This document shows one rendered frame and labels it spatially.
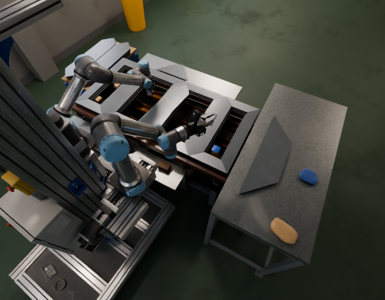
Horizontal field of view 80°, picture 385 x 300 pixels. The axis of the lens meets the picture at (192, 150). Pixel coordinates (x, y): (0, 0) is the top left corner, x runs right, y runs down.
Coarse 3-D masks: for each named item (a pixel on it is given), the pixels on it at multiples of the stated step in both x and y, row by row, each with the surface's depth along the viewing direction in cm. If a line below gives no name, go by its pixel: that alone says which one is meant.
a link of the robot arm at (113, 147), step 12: (108, 120) 98; (96, 132) 94; (108, 132) 93; (120, 132) 97; (96, 144) 96; (108, 144) 90; (120, 144) 93; (108, 156) 93; (120, 156) 97; (120, 168) 109; (132, 168) 116; (120, 180) 125; (132, 180) 123; (132, 192) 127
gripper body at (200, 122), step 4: (200, 120) 125; (196, 124) 123; (200, 124) 123; (196, 128) 124; (200, 128) 123; (204, 128) 127; (188, 132) 121; (192, 132) 126; (196, 132) 127; (200, 132) 126; (204, 132) 128; (188, 136) 123
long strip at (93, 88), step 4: (120, 60) 245; (116, 64) 241; (120, 64) 241; (112, 68) 238; (116, 68) 238; (96, 84) 226; (100, 84) 226; (92, 88) 222; (96, 88) 222; (84, 92) 219; (88, 92) 219; (92, 92) 219; (80, 96) 216; (84, 96) 216; (88, 96) 216
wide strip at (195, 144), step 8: (216, 104) 211; (224, 104) 211; (208, 112) 206; (216, 112) 206; (224, 112) 206; (216, 120) 201; (208, 128) 197; (216, 128) 197; (192, 136) 192; (200, 136) 192; (208, 136) 192; (192, 144) 188; (200, 144) 188; (192, 152) 184; (200, 152) 184
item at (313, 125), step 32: (288, 96) 191; (256, 128) 174; (288, 128) 174; (320, 128) 174; (288, 160) 159; (320, 160) 159; (224, 192) 146; (256, 192) 146; (288, 192) 146; (320, 192) 146; (256, 224) 136
